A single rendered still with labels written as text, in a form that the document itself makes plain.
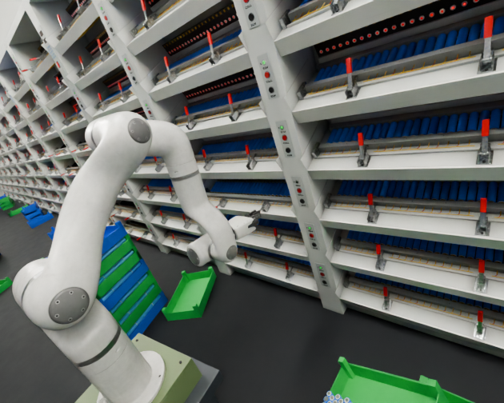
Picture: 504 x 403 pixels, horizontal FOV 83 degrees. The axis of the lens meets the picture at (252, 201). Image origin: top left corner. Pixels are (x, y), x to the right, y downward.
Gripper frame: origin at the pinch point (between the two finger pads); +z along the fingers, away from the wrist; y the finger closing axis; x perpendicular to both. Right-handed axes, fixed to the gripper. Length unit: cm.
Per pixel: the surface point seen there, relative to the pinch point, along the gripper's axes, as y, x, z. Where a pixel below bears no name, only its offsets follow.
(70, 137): -185, 49, 3
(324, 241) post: 25.2, -11.4, 6.7
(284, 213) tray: 9.8, -1.3, 6.2
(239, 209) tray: -15.0, -1.4, 6.2
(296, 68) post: 25, 48, 7
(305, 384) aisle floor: 25, -54, -21
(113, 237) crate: -67, -4, -32
